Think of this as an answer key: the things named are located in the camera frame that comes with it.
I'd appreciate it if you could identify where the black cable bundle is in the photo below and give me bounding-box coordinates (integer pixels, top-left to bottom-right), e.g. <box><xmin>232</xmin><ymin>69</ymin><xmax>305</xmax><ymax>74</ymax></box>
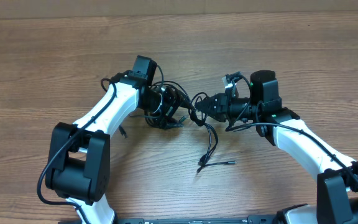
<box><xmin>118</xmin><ymin>80</ymin><xmax>237</xmax><ymax>174</ymax></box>

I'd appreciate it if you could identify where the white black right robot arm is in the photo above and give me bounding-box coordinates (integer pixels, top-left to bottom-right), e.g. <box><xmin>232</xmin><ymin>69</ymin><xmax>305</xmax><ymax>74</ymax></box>
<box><xmin>195</xmin><ymin>70</ymin><xmax>358</xmax><ymax>223</ymax></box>

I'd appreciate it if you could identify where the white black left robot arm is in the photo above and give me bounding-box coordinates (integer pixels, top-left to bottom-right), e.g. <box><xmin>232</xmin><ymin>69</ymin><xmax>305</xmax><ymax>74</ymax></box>
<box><xmin>38</xmin><ymin>55</ymin><xmax>192</xmax><ymax>223</ymax></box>

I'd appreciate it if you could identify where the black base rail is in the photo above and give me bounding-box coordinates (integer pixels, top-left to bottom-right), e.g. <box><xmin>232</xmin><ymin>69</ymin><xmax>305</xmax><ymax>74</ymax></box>
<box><xmin>112</xmin><ymin>215</ymin><xmax>286</xmax><ymax>224</ymax></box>

